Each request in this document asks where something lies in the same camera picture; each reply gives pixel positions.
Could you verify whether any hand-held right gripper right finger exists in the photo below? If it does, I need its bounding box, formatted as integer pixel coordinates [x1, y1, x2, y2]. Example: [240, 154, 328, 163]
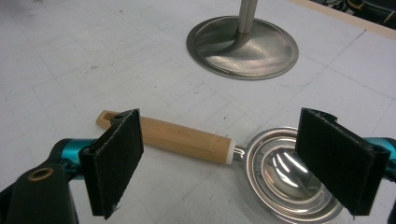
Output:
[294, 107, 396, 217]

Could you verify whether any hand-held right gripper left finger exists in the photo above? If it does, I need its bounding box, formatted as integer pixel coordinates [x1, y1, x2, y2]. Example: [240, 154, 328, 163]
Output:
[49, 108, 145, 220]

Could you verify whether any steel ladle with wooden handle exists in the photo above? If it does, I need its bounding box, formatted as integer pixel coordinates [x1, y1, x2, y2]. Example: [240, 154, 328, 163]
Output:
[95, 109, 345, 224]

